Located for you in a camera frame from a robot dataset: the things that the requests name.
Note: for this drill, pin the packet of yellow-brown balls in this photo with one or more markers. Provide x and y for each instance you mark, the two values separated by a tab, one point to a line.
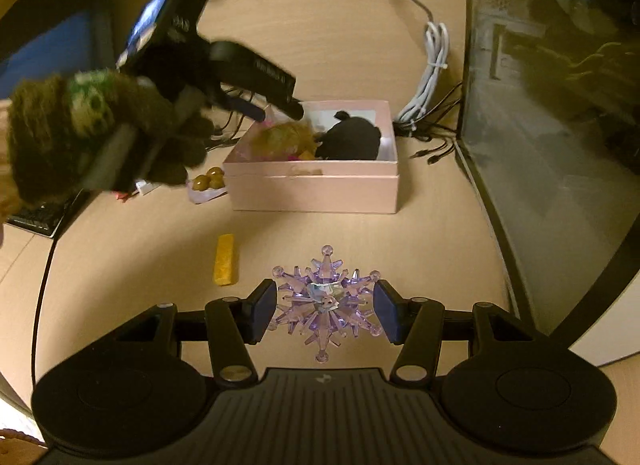
207	180

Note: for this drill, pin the computer case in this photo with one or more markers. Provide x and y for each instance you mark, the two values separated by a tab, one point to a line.
550	145

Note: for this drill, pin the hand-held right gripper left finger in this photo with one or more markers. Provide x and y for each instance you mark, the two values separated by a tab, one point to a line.
261	312

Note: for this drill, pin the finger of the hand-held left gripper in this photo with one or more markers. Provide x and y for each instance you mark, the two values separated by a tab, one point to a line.
292	109
245	106

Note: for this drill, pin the pink cardboard box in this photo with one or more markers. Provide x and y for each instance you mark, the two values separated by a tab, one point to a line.
310	192

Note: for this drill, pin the purple snowflake ornament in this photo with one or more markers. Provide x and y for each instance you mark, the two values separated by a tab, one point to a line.
325	295

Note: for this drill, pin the yellow snack bar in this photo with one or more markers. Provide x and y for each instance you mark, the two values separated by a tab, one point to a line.
225	260

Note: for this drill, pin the black keyboard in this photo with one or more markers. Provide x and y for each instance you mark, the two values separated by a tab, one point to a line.
40	217

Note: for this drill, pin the white adapter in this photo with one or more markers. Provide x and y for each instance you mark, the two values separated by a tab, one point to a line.
146	188

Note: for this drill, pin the beige knit cloth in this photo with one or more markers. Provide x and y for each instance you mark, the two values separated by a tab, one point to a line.
15	450

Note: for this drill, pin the dark plush toy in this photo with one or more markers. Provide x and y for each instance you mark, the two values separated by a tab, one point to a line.
350	140

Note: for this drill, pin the person's left hand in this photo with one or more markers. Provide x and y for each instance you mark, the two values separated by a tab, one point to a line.
50	135

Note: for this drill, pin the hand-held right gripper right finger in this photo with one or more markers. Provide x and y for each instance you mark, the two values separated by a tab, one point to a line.
389	312

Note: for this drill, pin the bread roll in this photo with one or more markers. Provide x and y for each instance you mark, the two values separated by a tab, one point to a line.
282	137

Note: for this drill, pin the black computer monitor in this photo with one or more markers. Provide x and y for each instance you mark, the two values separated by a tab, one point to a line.
50	45

